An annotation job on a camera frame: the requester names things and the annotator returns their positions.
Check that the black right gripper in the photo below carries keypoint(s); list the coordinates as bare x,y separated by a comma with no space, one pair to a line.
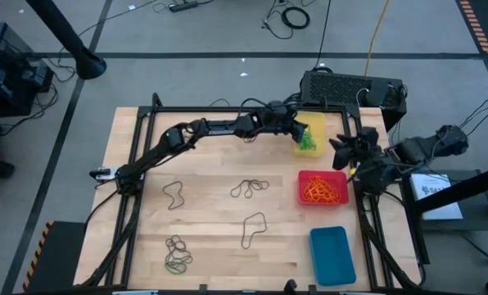
364,145

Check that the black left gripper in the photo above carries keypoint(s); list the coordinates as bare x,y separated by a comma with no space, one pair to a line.
281,119

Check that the orange rubber band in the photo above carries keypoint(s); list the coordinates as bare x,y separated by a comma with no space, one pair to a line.
336,192
311,186
317,182
322,201
323,190
330,196
309,192
326,184
315,198

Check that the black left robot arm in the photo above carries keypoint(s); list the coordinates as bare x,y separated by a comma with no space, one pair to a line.
211,127

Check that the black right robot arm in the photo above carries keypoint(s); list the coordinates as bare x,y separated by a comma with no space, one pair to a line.
416,149

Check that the bottom-left rubber band pile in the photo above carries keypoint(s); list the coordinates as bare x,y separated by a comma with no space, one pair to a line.
190,258

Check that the yellow plastic basket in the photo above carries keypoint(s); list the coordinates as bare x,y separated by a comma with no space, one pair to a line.
318,123

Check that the yellow tape tag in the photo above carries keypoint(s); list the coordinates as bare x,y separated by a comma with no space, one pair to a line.
352,171

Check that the red plastic basket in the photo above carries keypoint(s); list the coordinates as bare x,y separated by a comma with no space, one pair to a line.
344,176

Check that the black mesh computer case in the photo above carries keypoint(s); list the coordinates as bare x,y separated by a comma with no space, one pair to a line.
338,88

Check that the white paper sign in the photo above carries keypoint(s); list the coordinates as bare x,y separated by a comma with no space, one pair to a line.
426,184

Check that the blue plastic basket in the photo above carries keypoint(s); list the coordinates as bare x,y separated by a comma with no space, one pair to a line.
332,256

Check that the black side stand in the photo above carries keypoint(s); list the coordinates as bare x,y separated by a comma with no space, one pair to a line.
473,186

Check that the small black round object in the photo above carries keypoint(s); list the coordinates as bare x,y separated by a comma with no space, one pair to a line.
290,286

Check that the black power strip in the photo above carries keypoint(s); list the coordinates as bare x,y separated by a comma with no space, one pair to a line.
183,6

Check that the pale blue strip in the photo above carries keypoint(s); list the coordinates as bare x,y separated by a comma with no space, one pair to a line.
135,293

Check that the black floor pole stand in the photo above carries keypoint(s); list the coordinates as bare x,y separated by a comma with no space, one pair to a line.
64,33

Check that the black equipment cart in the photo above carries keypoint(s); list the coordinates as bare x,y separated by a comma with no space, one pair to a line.
6,73

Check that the black aluminium table frame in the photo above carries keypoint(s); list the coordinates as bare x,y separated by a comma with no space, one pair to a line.
186,109

